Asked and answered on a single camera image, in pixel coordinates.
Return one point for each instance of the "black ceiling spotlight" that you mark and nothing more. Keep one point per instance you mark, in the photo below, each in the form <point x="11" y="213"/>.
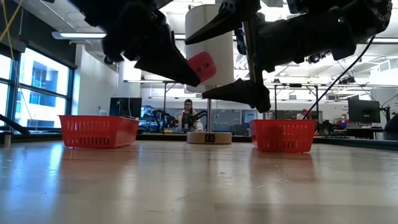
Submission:
<point x="315" y="58"/>

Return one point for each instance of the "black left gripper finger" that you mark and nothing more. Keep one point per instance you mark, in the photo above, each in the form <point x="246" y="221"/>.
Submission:
<point x="168" y="62"/>

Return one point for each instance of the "black slanted bar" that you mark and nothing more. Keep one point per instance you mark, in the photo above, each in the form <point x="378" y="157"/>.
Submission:
<point x="15" y="124"/>

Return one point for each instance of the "large window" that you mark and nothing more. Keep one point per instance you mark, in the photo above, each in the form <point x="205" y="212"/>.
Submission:
<point x="43" y="77"/>

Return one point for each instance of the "red plastic basket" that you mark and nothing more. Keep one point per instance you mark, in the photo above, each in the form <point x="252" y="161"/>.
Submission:
<point x="99" y="130"/>
<point x="283" y="135"/>

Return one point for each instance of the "black background rig frame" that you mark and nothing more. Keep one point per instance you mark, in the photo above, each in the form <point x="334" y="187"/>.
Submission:
<point x="275" y="105"/>

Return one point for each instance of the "white shade table lamp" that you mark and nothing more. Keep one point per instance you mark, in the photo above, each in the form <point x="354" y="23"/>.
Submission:
<point x="224" y="62"/>

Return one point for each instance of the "person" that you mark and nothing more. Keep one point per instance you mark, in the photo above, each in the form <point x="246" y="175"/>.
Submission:
<point x="188" y="107"/>

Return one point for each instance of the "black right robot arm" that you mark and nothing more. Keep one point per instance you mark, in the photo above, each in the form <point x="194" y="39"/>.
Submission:
<point x="367" y="15"/>

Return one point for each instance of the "background black robot arm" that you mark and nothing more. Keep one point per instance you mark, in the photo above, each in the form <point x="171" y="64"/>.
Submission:
<point x="197" y="116"/>
<point x="163" y="118"/>

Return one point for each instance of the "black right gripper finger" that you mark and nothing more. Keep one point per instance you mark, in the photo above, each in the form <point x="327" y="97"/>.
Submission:
<point x="245" y="93"/>
<point x="233" y="15"/>

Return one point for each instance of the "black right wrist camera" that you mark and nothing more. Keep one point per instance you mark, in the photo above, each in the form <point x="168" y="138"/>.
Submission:
<point x="240" y="42"/>

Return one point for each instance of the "long ceiling light bar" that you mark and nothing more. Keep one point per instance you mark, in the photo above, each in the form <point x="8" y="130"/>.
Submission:
<point x="81" y="35"/>

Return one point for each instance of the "black aluminium table frame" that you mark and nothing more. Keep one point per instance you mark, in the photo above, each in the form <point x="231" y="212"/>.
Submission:
<point x="357" y="143"/>

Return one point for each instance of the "pink charger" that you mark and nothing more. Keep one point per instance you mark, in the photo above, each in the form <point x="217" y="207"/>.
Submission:
<point x="203" y="67"/>

